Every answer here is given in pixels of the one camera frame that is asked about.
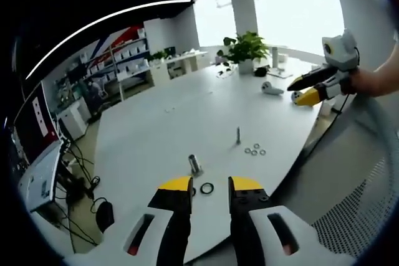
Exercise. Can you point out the white floor cabinet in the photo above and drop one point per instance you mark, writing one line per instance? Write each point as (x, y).
(73, 121)

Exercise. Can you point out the person's right hand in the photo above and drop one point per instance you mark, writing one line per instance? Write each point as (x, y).
(361, 82)

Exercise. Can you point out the thin metal threaded stud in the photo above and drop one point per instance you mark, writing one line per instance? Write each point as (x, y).
(238, 135)

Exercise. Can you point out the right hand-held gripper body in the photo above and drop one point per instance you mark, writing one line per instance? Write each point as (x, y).
(341, 49)

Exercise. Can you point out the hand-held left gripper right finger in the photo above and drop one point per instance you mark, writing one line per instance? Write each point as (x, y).
(249, 199)

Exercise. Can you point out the curved ceiling light strip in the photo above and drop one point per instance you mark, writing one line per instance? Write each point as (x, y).
(93, 26)

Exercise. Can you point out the small black desk object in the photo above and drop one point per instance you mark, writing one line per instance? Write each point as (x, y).
(261, 72)

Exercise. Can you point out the white low cabinet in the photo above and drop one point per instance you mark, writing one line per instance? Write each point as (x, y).
(180, 63)

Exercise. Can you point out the thick metal threaded stud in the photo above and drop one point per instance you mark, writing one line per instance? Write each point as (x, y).
(194, 163)

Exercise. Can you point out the green potted plant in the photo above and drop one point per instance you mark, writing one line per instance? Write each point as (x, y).
(246, 49)

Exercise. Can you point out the silver metal washer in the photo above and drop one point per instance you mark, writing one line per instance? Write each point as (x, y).
(262, 152)
(248, 150)
(254, 153)
(257, 146)

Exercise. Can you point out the grey mesh office chair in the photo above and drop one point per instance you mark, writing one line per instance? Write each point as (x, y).
(358, 169)

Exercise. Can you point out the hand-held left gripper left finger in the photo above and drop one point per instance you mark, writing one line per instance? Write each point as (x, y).
(162, 216)

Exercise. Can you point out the black floor pouch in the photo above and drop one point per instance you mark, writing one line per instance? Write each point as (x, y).
(104, 216)

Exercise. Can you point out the shelf with white boxes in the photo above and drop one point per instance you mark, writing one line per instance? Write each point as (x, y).
(118, 60)

